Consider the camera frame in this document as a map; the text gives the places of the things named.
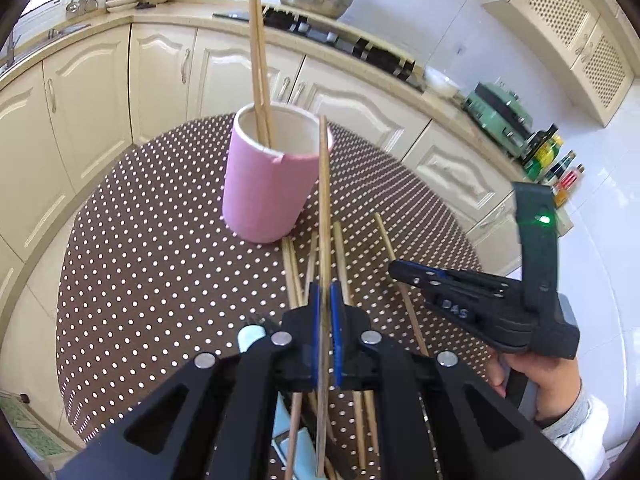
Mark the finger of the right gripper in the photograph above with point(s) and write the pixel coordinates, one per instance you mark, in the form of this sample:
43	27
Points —
420	274

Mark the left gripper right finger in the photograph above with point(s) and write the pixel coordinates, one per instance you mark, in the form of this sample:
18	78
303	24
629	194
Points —
437	419

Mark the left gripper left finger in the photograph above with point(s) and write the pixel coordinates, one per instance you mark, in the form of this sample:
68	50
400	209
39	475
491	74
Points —
213	418

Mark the light blue sheathed knife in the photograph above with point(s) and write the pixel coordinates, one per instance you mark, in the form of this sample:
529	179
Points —
245	442

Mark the person's right hand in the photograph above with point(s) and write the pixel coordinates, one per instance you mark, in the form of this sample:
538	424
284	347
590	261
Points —
558	380

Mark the red label sauce bottle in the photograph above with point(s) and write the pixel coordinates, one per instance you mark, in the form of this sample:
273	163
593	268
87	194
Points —
566	184

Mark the dark sauce bottle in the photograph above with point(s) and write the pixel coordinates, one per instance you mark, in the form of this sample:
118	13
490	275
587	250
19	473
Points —
557	170

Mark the brown polka dot tablecloth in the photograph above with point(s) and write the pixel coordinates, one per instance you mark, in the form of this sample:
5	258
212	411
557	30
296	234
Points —
152	276

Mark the green yellow oil bottle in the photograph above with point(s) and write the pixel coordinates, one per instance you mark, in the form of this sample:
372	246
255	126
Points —
545	147

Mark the green electric cooker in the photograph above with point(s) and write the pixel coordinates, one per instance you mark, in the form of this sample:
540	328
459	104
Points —
499	113

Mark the pink utensil holder cup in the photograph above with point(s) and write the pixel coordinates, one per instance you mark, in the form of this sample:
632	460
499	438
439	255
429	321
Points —
266	186

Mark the white ceramic bowl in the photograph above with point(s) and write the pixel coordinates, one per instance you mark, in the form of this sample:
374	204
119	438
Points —
439	83

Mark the black gas stove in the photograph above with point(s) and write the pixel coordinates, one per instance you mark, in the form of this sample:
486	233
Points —
352	42

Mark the stacked plates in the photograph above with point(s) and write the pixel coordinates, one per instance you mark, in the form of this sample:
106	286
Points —
115	6

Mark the steel sink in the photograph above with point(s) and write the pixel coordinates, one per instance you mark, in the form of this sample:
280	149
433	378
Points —
12	53

